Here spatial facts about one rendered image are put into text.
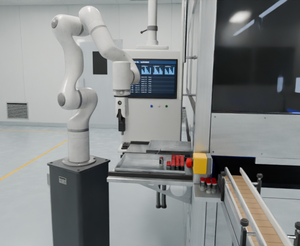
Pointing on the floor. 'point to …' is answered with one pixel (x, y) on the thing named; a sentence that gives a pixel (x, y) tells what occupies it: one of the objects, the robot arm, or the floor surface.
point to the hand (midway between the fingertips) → (121, 127)
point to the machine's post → (203, 109)
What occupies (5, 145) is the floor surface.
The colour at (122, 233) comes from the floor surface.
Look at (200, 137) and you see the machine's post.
